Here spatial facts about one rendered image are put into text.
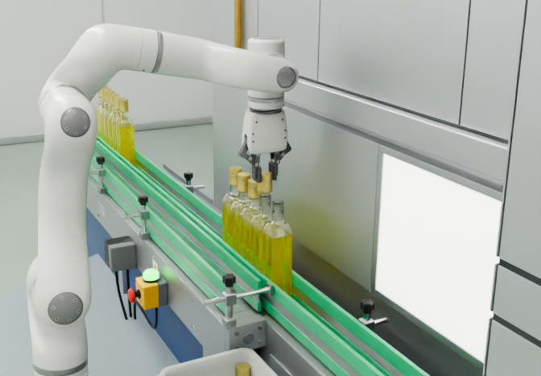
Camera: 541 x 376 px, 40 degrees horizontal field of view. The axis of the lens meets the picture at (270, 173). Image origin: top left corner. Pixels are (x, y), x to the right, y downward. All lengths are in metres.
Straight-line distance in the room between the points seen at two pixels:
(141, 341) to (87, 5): 5.60
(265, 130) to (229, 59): 0.21
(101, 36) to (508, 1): 0.77
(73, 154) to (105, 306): 1.06
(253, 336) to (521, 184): 1.07
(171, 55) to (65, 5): 5.98
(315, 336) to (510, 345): 0.81
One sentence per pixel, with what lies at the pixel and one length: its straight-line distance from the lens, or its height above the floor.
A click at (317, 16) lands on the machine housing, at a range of 1.78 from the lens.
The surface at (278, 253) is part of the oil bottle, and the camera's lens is 1.73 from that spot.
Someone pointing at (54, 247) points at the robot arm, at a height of 1.28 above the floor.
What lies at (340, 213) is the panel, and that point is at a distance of 1.71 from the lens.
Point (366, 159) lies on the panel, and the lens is 1.59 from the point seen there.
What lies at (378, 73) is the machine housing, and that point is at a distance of 1.58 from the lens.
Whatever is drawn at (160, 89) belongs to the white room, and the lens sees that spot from 7.89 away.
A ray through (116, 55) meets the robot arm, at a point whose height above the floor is 1.66.
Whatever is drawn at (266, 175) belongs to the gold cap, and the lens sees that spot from 1.73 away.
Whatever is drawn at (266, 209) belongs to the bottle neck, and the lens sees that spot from 1.76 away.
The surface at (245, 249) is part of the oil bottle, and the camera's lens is 1.85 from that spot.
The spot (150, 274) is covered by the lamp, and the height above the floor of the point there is 1.02.
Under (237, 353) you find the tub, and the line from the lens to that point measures 1.70.
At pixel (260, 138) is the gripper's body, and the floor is 1.46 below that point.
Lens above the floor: 1.88
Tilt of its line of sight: 17 degrees down
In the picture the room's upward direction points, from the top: 1 degrees clockwise
